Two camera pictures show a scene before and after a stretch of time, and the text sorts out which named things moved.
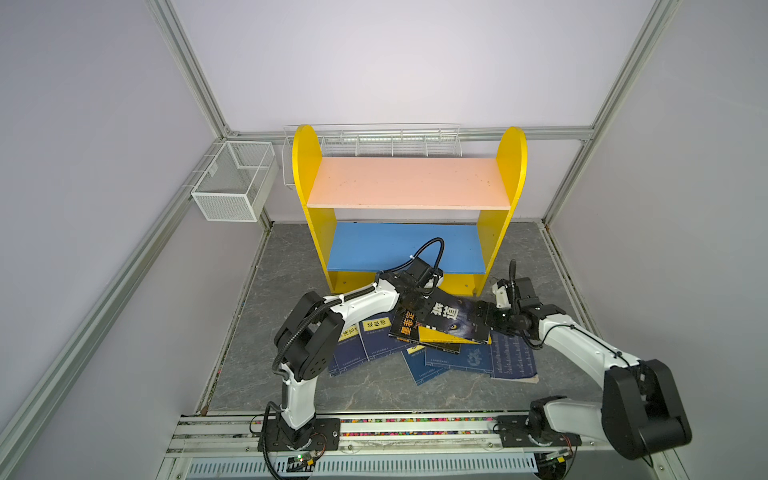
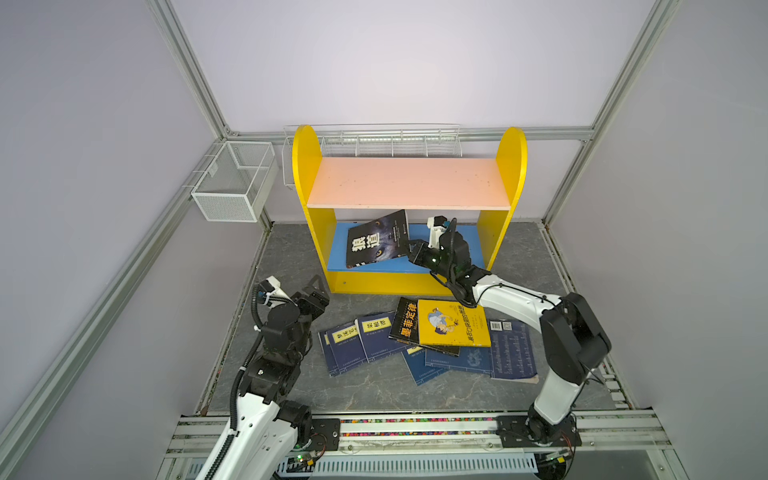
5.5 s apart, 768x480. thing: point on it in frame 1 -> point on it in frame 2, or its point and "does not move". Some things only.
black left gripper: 430,304 -> 321,298
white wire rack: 375,139 does not move
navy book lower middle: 416,362 does not move
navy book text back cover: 512,357 does not move
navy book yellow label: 376,341 does not move
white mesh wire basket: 239,182 does not move
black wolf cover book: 453,315 -> 380,239
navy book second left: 349,351 does not move
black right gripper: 491,307 -> 417,256
